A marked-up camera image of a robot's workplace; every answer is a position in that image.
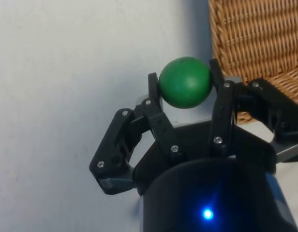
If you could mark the brown wicker basket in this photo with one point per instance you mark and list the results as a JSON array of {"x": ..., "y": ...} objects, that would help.
[{"x": 255, "y": 38}]

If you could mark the green ball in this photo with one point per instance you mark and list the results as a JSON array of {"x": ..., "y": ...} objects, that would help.
[{"x": 184, "y": 82}]

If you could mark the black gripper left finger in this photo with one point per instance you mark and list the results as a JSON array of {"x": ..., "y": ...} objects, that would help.
[{"x": 161, "y": 120}]

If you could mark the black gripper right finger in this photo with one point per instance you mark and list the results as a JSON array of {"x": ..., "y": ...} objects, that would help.
[{"x": 222, "y": 116}]

